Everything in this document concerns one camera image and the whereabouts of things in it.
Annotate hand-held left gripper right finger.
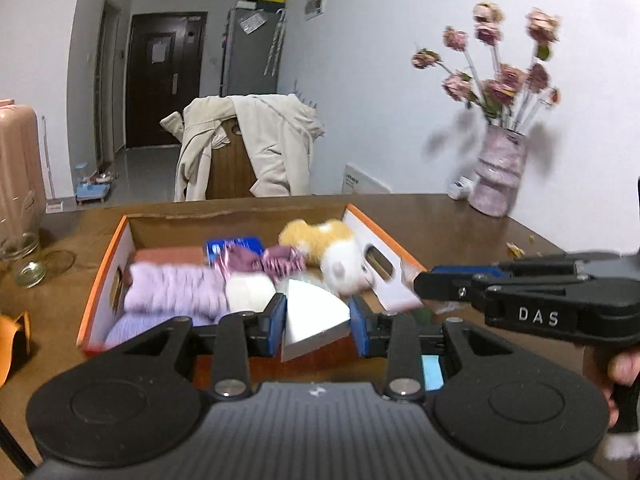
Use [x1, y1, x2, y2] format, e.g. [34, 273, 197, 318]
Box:
[348, 296, 521, 403]

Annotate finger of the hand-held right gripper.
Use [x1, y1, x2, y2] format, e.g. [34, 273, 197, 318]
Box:
[431, 252, 640, 281]
[414, 272, 640, 347]

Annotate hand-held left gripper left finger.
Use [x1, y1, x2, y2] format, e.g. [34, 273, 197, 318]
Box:
[97, 293, 288, 403]

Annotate white wedge sponge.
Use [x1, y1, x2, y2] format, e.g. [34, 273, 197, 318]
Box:
[280, 280, 352, 363]

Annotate white foam cylinder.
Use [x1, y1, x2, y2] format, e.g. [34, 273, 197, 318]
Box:
[225, 274, 277, 313]

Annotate mauve satin scrunchie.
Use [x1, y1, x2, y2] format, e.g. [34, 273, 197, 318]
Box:
[222, 245, 307, 281]

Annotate yellow and white plush toy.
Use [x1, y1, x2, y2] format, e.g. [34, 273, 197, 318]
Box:
[277, 218, 373, 297]

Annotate blue tissue pack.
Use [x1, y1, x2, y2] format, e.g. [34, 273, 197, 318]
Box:
[205, 236, 265, 266]

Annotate lilac fuzzy cloth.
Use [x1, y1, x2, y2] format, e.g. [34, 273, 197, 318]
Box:
[122, 262, 231, 318]

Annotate orange cardboard box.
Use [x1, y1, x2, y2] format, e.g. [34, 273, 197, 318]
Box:
[76, 203, 428, 358]

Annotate pink and beige sponge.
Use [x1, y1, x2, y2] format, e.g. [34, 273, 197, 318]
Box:
[131, 246, 207, 267]

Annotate purple woven pouch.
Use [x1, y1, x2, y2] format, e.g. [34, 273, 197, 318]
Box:
[104, 312, 211, 351]

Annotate person's right hand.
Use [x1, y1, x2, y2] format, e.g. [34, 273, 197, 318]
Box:
[607, 351, 640, 388]

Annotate light blue fluffy ball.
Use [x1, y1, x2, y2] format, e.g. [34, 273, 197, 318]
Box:
[422, 355, 444, 391]

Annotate pink vase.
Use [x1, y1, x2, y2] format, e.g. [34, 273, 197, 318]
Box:
[467, 125, 529, 218]

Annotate small white bottle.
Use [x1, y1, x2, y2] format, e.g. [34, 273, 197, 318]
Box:
[446, 176, 476, 201]

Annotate white flat carton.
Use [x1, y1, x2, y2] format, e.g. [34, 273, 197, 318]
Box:
[342, 161, 391, 195]

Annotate wooden chair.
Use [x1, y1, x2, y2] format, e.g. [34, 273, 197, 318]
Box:
[206, 117, 261, 200]

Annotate cream jacket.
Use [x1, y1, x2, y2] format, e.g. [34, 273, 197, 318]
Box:
[160, 93, 326, 202]

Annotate dried pink roses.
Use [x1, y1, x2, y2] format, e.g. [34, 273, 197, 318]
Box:
[411, 2, 562, 133]

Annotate blue pet bowl stand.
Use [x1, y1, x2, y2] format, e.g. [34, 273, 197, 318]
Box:
[75, 162, 118, 206]

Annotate dark brown door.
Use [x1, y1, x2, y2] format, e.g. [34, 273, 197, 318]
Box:
[125, 11, 208, 148]

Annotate grey refrigerator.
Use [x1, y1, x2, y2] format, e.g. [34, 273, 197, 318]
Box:
[220, 5, 286, 97]

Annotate glass jar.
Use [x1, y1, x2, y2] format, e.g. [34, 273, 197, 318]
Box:
[0, 232, 47, 288]

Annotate white umbrella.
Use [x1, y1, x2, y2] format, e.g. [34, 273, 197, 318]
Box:
[265, 7, 290, 77]

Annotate grey side door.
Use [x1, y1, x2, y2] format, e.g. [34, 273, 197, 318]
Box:
[95, 0, 122, 163]

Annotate pink suitcase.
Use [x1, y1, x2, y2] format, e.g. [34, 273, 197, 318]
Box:
[0, 100, 47, 241]

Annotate orange leather strap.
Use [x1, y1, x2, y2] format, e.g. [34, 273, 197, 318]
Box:
[0, 310, 32, 388]

